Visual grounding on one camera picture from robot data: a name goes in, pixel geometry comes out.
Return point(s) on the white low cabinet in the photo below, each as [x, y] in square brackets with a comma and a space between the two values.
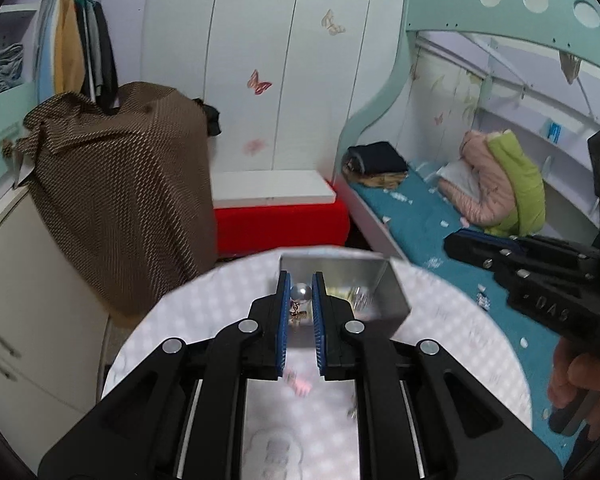
[30, 285]

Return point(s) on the person's right hand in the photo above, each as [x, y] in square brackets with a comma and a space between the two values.
[587, 375]

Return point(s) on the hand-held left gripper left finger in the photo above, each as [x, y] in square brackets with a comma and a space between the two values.
[281, 325]

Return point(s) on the pine cone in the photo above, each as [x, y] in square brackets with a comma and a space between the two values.
[8, 149]

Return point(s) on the white board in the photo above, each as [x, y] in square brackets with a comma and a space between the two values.
[270, 187]

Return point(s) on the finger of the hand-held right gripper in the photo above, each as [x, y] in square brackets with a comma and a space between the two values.
[480, 255]
[495, 241]

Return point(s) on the pink padded jacket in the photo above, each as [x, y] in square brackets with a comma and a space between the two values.
[480, 195]

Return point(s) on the teal bunk bed frame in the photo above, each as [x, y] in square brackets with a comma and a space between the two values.
[430, 15]

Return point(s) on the pale pink butterfly sticker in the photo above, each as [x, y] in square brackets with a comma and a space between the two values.
[254, 147]

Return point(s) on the brown dotted cloth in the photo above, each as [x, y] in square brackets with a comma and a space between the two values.
[120, 185]

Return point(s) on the white wardrobe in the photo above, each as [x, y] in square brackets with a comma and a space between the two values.
[290, 25]

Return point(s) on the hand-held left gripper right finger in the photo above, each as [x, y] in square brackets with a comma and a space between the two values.
[320, 325]

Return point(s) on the blue bed mat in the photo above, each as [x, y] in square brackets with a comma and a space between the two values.
[420, 220]

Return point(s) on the white cubby shelf unit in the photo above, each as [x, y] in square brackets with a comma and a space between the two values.
[10, 15]

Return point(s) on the folded dark clothes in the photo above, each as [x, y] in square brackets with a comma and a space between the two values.
[380, 157]

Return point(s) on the red box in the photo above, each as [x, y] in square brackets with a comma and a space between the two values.
[280, 230]

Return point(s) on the teal drawer unit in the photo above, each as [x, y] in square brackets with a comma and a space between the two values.
[0, 120]

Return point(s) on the grey metal tin box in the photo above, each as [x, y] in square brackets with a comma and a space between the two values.
[370, 275]

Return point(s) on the folded tan cloth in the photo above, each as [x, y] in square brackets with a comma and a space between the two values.
[380, 181]

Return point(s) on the beige hanging cloth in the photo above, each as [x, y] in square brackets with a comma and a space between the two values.
[571, 67]

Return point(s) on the tan hanging jacket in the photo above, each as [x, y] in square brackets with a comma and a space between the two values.
[70, 45]

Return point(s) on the pink charm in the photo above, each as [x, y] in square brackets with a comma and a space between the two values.
[300, 386]

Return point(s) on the beige butterfly sticker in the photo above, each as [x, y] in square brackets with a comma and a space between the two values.
[332, 22]

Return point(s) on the light blue hanging shirt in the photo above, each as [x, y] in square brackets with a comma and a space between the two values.
[47, 50]

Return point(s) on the checked cartoon print tablecloth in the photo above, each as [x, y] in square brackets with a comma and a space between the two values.
[455, 340]

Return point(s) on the small blue box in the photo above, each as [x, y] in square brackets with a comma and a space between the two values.
[553, 131]

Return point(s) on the folded light blue clothes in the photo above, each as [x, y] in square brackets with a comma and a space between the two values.
[5, 67]

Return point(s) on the pearl drop earring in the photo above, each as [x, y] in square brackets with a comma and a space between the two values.
[300, 292]

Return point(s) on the dark hanging garments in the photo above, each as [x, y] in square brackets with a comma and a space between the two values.
[102, 60]

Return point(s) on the black cloth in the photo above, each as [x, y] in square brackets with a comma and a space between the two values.
[211, 120]

